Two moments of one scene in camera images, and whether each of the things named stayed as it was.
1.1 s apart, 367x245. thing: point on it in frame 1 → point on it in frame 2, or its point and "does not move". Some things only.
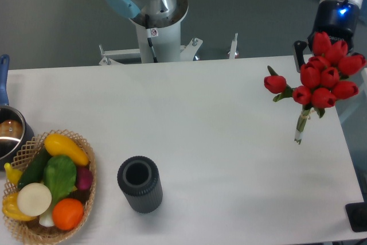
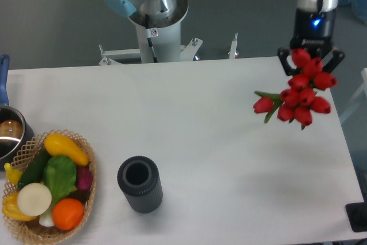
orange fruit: (67, 213) does not move
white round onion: (34, 199) does not move
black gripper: (338, 19) → (313, 30)
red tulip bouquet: (323, 79) → (296, 102)
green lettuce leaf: (60, 175) does not move
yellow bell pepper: (10, 207) does not move
